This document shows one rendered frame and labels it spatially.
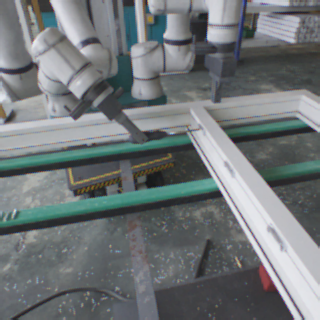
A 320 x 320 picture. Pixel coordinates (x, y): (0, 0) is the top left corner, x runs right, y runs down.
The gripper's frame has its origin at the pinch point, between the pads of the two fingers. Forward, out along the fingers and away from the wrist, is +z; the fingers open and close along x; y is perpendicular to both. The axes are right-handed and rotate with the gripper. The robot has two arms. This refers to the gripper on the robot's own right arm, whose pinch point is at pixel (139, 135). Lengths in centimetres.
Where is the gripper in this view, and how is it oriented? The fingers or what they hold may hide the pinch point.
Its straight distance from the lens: 68.2
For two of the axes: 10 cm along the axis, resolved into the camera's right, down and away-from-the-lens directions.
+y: 7.2, -7.0, -0.3
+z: 6.8, 6.8, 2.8
